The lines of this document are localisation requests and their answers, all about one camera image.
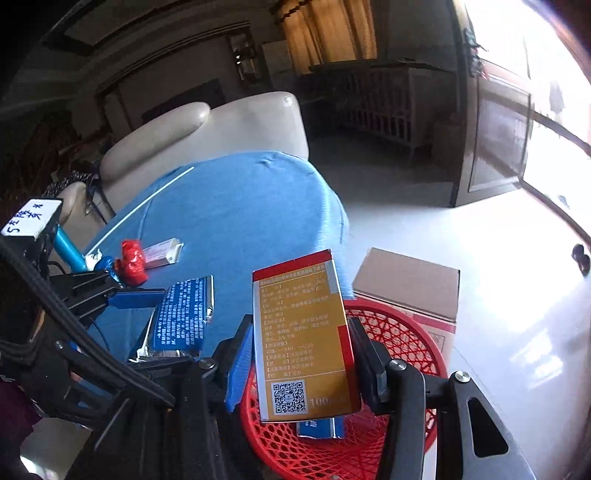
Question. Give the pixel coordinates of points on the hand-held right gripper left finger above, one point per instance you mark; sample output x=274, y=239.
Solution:
x=238, y=369

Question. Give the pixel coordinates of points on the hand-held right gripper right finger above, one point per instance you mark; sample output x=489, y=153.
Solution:
x=369, y=364

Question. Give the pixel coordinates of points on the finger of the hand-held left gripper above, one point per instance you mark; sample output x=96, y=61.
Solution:
x=136, y=298

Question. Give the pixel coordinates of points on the red candy wrapper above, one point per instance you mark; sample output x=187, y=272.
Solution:
x=132, y=261

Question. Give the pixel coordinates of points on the blue foil packet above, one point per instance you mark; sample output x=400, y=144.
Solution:
x=182, y=314

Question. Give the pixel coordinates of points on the white medicine box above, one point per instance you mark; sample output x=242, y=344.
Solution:
x=161, y=253

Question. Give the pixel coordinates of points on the white tissue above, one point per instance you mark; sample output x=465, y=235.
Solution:
x=92, y=261

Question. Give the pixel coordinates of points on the orange medicine box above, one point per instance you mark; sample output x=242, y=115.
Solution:
x=300, y=332

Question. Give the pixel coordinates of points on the red plastic mesh basket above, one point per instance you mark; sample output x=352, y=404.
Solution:
x=323, y=454

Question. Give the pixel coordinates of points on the blue candy wrapper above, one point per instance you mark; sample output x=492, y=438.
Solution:
x=107, y=267

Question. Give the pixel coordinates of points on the purple garment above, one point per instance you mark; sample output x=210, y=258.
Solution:
x=16, y=408

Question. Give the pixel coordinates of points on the small blue box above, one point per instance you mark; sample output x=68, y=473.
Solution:
x=321, y=427

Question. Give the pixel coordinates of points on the turquoise tube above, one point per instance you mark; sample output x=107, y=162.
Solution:
x=69, y=249

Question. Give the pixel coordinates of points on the brown cardboard box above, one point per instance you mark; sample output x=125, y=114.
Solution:
x=406, y=281

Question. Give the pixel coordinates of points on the thin white stick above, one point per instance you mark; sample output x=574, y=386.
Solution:
x=138, y=205

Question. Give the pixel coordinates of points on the dark patterned cloth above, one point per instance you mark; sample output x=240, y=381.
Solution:
x=69, y=182

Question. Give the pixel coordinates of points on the blue tablecloth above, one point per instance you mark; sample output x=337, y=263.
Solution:
x=240, y=212

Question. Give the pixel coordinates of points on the cream leather armchair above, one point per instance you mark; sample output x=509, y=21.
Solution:
x=231, y=129

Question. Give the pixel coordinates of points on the dark television screen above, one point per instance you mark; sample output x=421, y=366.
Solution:
x=189, y=99

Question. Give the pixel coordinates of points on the dark shoe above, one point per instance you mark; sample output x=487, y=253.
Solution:
x=582, y=258

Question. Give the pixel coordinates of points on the brown wooden door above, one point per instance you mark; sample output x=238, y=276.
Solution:
x=498, y=129

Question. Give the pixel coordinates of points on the white cabinet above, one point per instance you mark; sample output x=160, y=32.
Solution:
x=277, y=64

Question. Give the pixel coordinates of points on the orange curtain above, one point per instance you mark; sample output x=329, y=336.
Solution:
x=328, y=27

